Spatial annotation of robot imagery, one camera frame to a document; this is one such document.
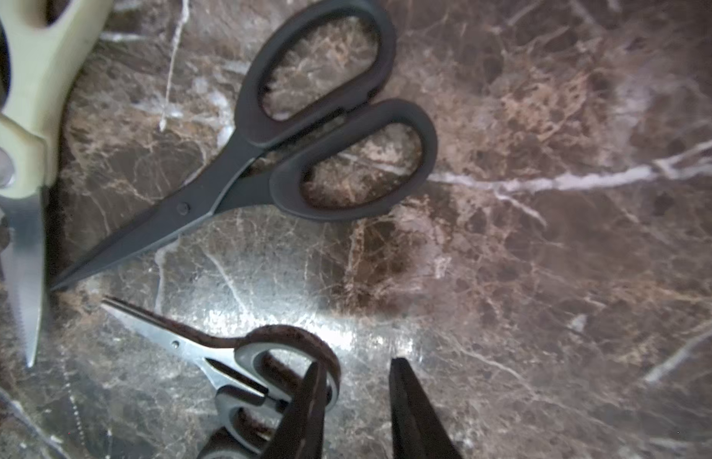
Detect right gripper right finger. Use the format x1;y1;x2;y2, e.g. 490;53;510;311
388;358;461;459

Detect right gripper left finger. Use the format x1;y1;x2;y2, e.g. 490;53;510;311
260;363;328;459

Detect small grey handled scissors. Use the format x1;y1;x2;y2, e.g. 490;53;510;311
101;298;342;458

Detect all black scissors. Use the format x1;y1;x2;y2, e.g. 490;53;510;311
50;1;438;291

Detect cream kitchen scissors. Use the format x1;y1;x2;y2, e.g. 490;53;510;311
0;1;113;366

